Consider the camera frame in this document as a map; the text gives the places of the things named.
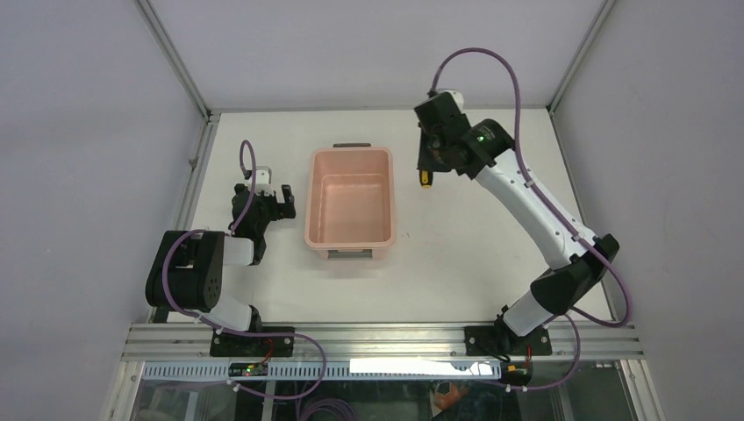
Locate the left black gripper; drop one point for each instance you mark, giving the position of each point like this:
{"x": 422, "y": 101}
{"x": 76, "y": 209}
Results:
{"x": 266, "y": 205}

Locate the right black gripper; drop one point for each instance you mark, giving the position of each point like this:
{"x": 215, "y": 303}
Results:
{"x": 428, "y": 155}

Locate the yellow black handled screwdriver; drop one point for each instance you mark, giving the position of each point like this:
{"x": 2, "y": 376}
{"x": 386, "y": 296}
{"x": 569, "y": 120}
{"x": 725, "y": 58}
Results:
{"x": 425, "y": 179}

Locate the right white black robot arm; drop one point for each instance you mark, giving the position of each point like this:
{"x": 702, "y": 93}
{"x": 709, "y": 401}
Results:
{"x": 487, "y": 153}

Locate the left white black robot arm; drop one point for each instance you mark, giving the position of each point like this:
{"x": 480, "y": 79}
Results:
{"x": 188, "y": 268}

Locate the pink plastic bin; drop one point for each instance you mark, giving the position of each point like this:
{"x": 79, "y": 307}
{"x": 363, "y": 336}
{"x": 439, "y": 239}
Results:
{"x": 350, "y": 207}

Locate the orange object under table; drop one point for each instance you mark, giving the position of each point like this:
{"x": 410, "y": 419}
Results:
{"x": 446, "y": 394}

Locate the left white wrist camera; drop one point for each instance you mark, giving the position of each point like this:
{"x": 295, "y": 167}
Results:
{"x": 261, "y": 179}

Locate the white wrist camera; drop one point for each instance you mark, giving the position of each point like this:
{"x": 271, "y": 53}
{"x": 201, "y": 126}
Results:
{"x": 261, "y": 179}
{"x": 456, "y": 95}

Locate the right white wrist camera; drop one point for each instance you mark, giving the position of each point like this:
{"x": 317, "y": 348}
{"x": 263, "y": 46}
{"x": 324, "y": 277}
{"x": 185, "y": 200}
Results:
{"x": 456, "y": 95}

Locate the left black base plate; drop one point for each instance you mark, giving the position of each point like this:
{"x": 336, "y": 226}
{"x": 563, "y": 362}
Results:
{"x": 279, "y": 343}

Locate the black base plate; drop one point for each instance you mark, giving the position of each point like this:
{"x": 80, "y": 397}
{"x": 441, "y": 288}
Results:
{"x": 279, "y": 343}
{"x": 479, "y": 343}

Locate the aluminium front rail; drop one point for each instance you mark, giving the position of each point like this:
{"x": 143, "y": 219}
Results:
{"x": 345, "y": 341}

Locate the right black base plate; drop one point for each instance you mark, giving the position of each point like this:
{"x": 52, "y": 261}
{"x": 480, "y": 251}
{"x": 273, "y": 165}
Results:
{"x": 479, "y": 343}

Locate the white slotted cable duct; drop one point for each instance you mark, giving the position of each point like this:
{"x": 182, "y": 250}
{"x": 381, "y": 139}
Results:
{"x": 358, "y": 369}

